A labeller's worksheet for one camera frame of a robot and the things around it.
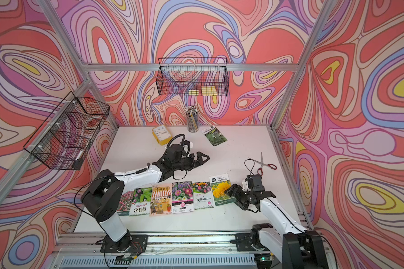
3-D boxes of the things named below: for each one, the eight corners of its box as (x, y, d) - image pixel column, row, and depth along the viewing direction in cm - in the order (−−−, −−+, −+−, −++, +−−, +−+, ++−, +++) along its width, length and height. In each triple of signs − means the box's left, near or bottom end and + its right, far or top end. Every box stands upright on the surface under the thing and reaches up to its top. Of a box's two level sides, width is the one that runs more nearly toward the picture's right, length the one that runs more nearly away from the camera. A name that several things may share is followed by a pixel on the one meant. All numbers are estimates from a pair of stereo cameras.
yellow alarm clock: (160, 146, 111) (159, 143, 109) (151, 132, 119) (150, 129, 117) (173, 139, 114) (172, 136, 112) (163, 126, 123) (162, 123, 120)
